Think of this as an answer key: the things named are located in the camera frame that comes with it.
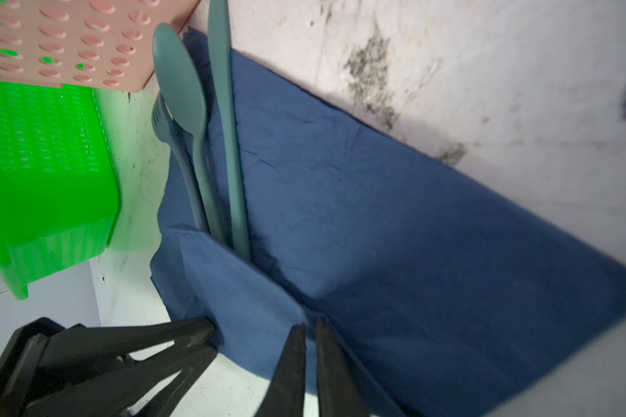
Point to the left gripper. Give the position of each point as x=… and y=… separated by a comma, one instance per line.
x=109, y=394

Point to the green plastic basket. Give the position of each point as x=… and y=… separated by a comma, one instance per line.
x=59, y=194

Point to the pink plastic basket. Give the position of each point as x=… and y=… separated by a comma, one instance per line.
x=98, y=44

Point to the green plastic knife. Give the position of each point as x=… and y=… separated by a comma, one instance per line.
x=219, y=36

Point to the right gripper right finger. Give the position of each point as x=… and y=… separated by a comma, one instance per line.
x=338, y=394

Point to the blue plastic fork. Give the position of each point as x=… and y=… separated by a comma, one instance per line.
x=168, y=131

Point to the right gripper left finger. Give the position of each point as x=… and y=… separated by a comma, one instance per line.
x=285, y=394

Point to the dark blue paper napkin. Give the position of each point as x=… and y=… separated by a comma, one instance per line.
x=448, y=298

